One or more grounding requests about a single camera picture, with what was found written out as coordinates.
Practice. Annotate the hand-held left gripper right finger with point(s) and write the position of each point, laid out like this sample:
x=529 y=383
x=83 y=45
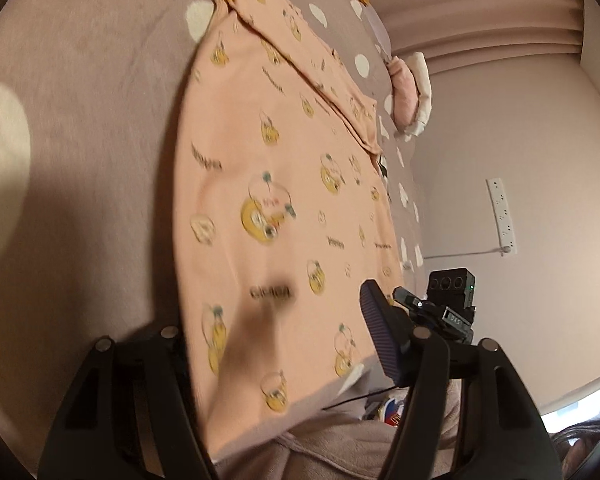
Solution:
x=380 y=330

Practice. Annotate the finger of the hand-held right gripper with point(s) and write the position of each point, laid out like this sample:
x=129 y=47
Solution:
x=407 y=300

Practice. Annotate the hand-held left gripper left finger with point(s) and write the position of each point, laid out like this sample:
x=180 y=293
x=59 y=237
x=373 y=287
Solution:
x=150 y=370

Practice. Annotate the peach cartoon print garment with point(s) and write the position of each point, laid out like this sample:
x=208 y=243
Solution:
x=280 y=185

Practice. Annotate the colourful printed packet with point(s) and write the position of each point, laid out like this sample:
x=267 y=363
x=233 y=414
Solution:
x=390 y=411

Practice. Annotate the white power strip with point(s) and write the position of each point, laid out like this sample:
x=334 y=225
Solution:
x=501 y=215

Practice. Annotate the person's dark hair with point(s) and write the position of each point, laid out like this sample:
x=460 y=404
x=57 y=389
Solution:
x=585 y=442

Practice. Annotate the mauve polka dot blanket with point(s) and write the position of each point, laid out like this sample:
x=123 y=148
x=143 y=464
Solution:
x=105 y=135

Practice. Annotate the lilac bed sheet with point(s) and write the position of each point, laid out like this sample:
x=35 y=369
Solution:
x=377 y=30

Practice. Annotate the pink curtain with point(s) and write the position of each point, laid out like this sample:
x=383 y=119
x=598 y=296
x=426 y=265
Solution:
x=480 y=10

